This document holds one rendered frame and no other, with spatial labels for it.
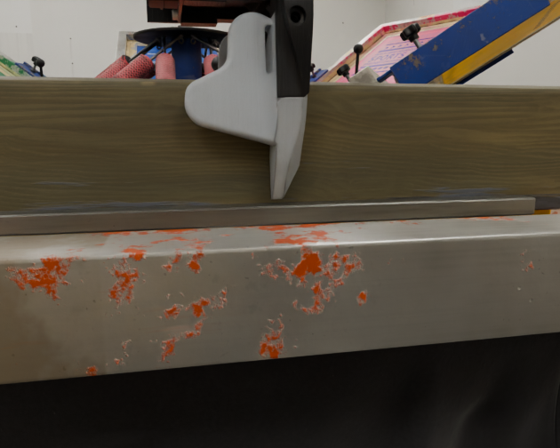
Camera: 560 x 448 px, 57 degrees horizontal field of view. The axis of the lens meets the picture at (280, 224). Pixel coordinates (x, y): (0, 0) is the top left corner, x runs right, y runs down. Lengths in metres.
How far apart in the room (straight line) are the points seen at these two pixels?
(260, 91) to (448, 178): 0.12
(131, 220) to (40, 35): 4.81
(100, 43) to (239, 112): 4.73
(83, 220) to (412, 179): 0.18
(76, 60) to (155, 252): 4.83
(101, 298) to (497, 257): 0.13
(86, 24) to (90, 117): 4.74
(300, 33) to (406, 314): 0.14
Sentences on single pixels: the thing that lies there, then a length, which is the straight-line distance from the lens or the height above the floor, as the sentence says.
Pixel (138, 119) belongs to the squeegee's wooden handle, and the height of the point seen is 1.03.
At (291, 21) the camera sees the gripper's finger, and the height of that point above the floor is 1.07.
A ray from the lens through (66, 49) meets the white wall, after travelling 5.01.
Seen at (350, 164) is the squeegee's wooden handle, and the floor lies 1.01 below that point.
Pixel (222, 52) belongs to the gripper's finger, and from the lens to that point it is 0.32.
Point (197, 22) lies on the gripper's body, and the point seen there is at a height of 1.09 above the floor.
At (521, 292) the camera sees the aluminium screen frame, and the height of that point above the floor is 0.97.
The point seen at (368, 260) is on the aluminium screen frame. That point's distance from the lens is 0.17.
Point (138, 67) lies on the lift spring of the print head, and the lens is 1.44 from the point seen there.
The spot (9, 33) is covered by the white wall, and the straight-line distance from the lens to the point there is 5.12.
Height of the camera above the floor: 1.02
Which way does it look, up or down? 10 degrees down
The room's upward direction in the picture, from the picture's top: straight up
